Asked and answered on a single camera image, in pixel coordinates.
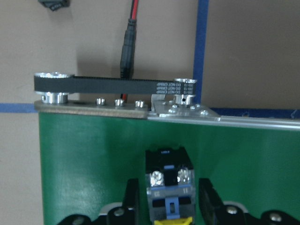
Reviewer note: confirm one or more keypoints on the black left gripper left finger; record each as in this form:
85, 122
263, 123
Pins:
131, 202

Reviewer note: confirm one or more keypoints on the green conveyor belt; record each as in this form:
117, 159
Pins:
94, 133

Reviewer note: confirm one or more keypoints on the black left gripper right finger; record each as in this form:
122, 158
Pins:
210, 203

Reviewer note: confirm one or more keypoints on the black inline rocker switch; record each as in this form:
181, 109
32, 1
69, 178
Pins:
54, 5

